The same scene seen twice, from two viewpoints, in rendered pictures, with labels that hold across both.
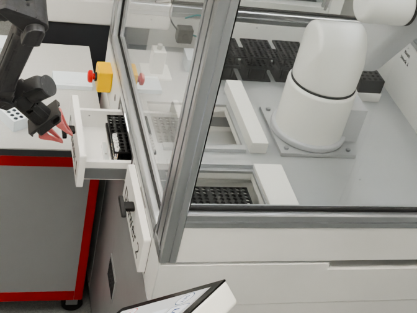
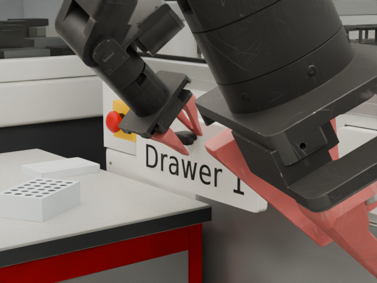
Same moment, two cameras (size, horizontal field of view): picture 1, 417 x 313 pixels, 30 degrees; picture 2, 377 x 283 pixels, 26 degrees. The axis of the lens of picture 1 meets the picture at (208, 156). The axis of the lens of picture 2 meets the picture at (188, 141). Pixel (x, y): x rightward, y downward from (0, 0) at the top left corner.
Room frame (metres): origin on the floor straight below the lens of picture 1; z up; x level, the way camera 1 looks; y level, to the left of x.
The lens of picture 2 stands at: (0.59, 0.73, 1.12)
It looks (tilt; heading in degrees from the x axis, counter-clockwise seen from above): 11 degrees down; 343
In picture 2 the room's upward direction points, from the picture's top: straight up
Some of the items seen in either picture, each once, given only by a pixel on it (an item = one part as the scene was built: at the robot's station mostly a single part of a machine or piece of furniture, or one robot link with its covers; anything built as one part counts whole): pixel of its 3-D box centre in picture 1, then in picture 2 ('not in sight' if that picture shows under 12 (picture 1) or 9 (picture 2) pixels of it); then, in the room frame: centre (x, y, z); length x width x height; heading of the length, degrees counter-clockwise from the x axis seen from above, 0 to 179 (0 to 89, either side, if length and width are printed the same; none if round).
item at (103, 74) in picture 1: (102, 76); (130, 119); (2.06, 0.38, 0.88); 0.07 x 0.05 x 0.07; 21
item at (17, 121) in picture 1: (23, 114); (39, 198); (1.90, 0.58, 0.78); 0.12 x 0.08 x 0.04; 142
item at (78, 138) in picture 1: (77, 139); (196, 155); (1.72, 0.37, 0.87); 0.29 x 0.02 x 0.11; 21
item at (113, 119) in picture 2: (92, 76); (116, 121); (2.05, 0.41, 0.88); 0.04 x 0.03 x 0.04; 21
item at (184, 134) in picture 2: (68, 129); (182, 136); (1.71, 0.39, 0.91); 0.07 x 0.04 x 0.01; 21
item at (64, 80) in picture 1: (72, 80); (60, 168); (2.17, 0.50, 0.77); 0.13 x 0.09 x 0.02; 110
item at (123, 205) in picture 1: (126, 206); not in sight; (1.45, 0.17, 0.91); 0.07 x 0.04 x 0.01; 21
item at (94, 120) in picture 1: (150, 144); not in sight; (1.79, 0.17, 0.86); 0.40 x 0.26 x 0.06; 111
